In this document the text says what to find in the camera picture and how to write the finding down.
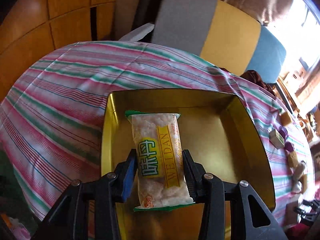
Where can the grey yellow blue headboard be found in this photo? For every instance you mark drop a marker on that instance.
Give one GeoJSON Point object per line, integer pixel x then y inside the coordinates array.
{"type": "Point", "coordinates": [220, 34]}

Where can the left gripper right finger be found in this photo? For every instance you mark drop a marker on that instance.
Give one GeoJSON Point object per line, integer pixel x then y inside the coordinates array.
{"type": "Point", "coordinates": [250, 217]}

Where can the striped pink green bedsheet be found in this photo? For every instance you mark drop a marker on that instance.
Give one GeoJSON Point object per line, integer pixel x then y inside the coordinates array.
{"type": "Point", "coordinates": [53, 116]}

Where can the wooden wardrobe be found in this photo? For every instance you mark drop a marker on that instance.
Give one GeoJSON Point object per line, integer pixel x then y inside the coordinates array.
{"type": "Point", "coordinates": [34, 28]}

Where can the Weidan rice cracker packet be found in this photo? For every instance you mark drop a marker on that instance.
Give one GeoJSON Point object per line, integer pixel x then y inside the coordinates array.
{"type": "Point", "coordinates": [161, 182]}

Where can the gold metal tin box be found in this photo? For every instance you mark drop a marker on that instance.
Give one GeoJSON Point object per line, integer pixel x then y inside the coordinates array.
{"type": "Point", "coordinates": [214, 127]}

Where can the dark red cloth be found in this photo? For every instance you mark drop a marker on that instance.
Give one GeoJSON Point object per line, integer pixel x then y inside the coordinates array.
{"type": "Point", "coordinates": [254, 77]}

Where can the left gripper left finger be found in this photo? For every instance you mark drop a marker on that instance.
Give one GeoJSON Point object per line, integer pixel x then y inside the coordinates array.
{"type": "Point", "coordinates": [68, 218]}

